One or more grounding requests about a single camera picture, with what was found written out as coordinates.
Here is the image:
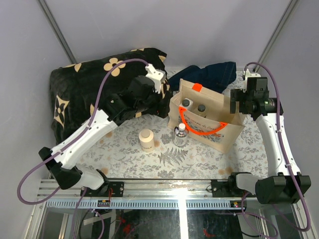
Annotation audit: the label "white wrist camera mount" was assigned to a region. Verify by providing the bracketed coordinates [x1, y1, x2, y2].
[242, 69, 261, 90]
[145, 64, 165, 94]

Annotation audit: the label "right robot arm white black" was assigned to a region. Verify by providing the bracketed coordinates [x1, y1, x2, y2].
[227, 74, 311, 204]

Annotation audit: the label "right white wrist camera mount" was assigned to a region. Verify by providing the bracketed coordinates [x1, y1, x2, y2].
[242, 69, 261, 90]

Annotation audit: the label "beige round bottle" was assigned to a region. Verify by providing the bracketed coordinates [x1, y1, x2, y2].
[139, 129, 155, 152]

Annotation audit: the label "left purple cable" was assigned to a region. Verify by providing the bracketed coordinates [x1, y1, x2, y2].
[16, 58, 150, 239]

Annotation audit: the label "clear round bottle white cap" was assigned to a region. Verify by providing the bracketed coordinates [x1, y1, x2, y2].
[172, 123, 189, 147]

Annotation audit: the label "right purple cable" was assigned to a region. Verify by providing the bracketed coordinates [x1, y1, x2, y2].
[240, 61, 312, 239]

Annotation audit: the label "floral patterned tablecloth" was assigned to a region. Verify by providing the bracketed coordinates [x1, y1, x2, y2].
[78, 115, 268, 179]

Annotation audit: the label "beige canvas bag orange handles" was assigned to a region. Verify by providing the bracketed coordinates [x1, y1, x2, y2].
[167, 79, 246, 153]

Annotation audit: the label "black floral pattern pillow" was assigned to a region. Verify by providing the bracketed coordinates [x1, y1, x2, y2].
[49, 48, 172, 144]

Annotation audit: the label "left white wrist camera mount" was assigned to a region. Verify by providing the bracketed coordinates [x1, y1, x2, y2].
[145, 64, 165, 94]

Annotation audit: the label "aluminium mounting rail frame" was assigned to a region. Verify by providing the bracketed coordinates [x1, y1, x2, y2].
[23, 178, 312, 239]

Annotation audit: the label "white rectangular lotion bottle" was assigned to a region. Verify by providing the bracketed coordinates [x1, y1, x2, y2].
[180, 98, 193, 110]

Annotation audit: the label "clear square bottle grey cap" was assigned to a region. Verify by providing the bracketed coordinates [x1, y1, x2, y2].
[197, 104, 207, 118]

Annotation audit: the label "dark blue denim garment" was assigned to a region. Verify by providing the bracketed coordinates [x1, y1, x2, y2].
[168, 61, 237, 93]

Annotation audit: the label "purple cable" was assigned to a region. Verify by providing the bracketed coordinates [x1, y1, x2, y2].
[240, 61, 312, 239]
[16, 58, 150, 239]

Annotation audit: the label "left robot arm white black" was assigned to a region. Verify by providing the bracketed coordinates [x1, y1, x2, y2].
[39, 71, 165, 197]

